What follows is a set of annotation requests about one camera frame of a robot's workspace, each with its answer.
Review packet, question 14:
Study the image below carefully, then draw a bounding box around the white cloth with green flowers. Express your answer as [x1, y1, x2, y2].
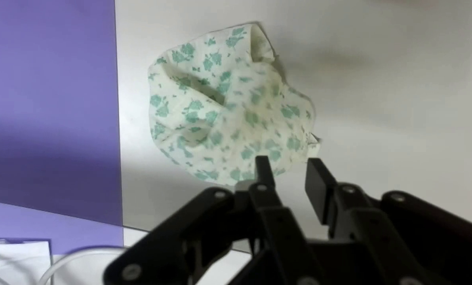
[147, 23, 322, 186]

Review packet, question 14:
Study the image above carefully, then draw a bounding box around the white cable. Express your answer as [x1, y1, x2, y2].
[0, 245, 130, 285]

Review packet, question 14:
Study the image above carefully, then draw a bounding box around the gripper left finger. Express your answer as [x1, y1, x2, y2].
[103, 156, 327, 285]

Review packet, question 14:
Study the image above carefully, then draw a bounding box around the purple panel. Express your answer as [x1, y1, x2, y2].
[0, 0, 124, 256]

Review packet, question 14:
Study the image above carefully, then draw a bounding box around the white paper sheet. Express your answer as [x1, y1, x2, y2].
[0, 239, 53, 285]

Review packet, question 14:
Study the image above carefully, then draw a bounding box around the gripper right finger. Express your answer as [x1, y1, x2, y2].
[305, 158, 472, 285]

